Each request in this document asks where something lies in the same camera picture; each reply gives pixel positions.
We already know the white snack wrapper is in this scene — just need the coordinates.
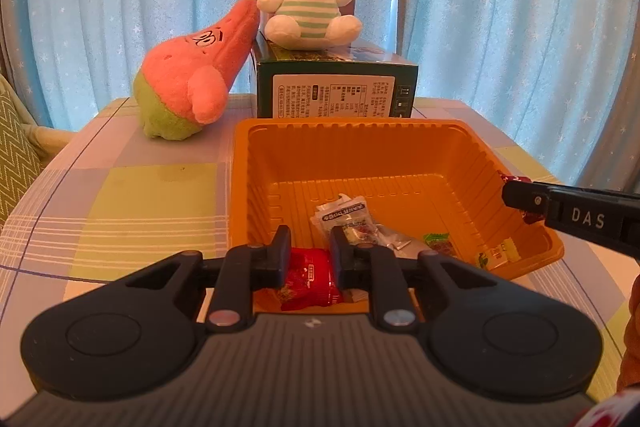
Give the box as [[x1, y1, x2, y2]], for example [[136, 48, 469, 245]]
[[376, 223, 431, 259]]

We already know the red candy packet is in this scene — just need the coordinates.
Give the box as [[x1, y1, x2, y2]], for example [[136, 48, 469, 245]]
[[277, 247, 342, 311]]

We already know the grey nut snack packet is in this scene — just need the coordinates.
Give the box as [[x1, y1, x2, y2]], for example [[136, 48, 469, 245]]
[[310, 194, 380, 245]]

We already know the green hawthorn candy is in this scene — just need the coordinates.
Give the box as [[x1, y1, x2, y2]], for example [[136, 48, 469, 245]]
[[423, 232, 458, 258]]

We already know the yellow green candy packet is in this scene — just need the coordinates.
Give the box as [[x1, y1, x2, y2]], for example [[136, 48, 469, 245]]
[[475, 237, 521, 271]]

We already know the small red candy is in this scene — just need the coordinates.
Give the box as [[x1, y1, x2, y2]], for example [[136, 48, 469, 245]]
[[500, 173, 547, 225]]

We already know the person's right hand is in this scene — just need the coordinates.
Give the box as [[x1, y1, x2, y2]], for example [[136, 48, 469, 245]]
[[617, 275, 640, 391]]

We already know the orange plastic tray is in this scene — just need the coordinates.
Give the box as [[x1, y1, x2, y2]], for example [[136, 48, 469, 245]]
[[229, 118, 564, 280]]

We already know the plaid tablecloth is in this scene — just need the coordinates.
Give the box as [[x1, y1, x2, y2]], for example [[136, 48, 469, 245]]
[[1, 94, 639, 417]]

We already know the dark green tea box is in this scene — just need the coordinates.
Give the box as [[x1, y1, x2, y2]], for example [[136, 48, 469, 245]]
[[250, 36, 419, 118]]

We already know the pink starfish plush toy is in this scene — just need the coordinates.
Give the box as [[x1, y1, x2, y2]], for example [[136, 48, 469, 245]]
[[132, 0, 260, 141]]

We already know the blue star curtain right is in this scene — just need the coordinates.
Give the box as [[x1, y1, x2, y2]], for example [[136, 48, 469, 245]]
[[400, 0, 639, 187]]

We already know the cream sofa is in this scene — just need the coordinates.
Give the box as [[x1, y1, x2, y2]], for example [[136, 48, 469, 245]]
[[1, 77, 76, 167]]

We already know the green chevron cushion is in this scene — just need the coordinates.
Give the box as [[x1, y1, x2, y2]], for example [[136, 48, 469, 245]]
[[0, 92, 42, 225]]

